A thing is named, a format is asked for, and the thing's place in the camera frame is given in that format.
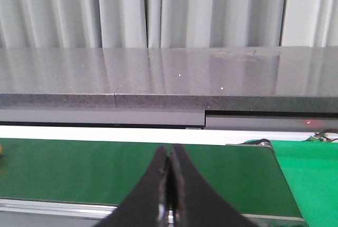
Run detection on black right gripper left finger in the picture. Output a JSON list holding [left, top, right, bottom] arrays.
[[95, 146, 168, 226]]

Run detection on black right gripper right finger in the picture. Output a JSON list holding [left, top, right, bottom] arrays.
[[170, 144, 256, 226]]

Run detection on green conveyor belt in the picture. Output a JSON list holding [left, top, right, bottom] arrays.
[[1, 138, 301, 217]]

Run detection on grey panel under counter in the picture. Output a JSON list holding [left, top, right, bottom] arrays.
[[1, 108, 337, 131]]

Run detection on green cloth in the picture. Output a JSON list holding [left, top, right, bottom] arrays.
[[271, 140, 337, 226]]

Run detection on dark granite counter slab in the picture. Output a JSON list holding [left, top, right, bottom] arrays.
[[1, 47, 337, 113]]

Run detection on white pleated curtain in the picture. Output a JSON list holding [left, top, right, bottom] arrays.
[[1, 0, 337, 48]]

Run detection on white conveyor rear rail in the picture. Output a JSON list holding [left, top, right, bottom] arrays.
[[1, 125, 313, 145]]

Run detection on aluminium conveyor front rail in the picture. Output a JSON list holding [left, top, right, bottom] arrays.
[[1, 198, 309, 226]]

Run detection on red and black wires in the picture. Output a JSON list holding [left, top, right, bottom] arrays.
[[306, 129, 338, 143]]

